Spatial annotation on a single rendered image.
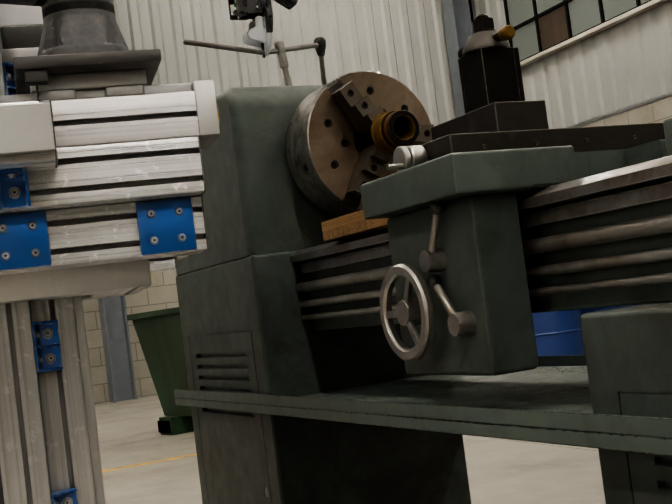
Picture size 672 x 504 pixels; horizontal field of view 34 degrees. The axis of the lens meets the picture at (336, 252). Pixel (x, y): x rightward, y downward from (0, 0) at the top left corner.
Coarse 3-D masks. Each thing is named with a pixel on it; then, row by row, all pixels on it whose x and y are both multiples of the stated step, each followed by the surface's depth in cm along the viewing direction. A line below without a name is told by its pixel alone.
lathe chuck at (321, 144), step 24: (360, 72) 240; (312, 96) 240; (384, 96) 242; (408, 96) 244; (312, 120) 234; (336, 120) 236; (312, 144) 233; (336, 144) 235; (312, 168) 234; (336, 168) 236; (384, 168) 240; (312, 192) 241; (336, 192) 234
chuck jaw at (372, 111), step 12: (336, 84) 237; (348, 84) 234; (336, 96) 235; (348, 96) 233; (360, 96) 235; (348, 108) 235; (360, 108) 232; (372, 108) 233; (360, 120) 234; (372, 120) 231; (360, 132) 237
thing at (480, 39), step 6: (492, 30) 180; (474, 36) 180; (480, 36) 180; (486, 36) 179; (468, 42) 181; (474, 42) 180; (480, 42) 179; (486, 42) 179; (492, 42) 179; (498, 42) 179; (504, 42) 180; (468, 48) 180; (474, 48) 179
